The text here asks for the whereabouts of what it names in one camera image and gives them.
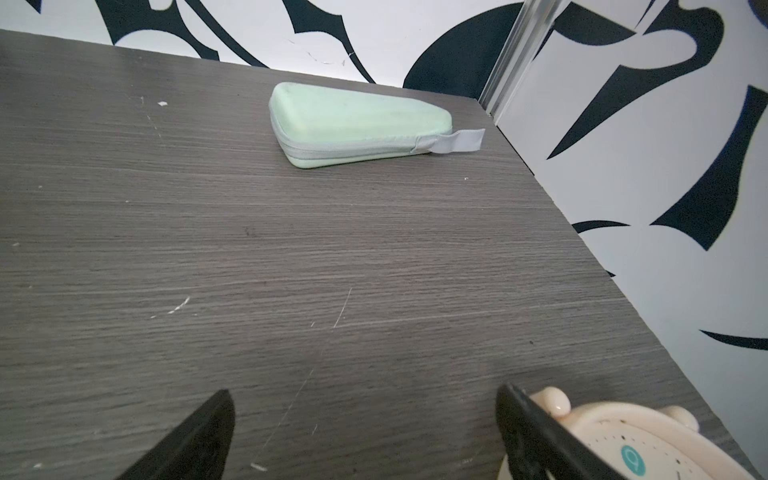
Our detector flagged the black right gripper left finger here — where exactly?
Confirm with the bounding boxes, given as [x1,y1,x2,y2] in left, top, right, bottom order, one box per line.
[118,389,236,480]

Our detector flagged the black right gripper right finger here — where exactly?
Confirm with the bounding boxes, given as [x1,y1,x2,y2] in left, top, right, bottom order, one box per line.
[495,384,622,479]

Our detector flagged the pink alarm clock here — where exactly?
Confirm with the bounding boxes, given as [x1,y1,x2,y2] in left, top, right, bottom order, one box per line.
[498,401,751,480]

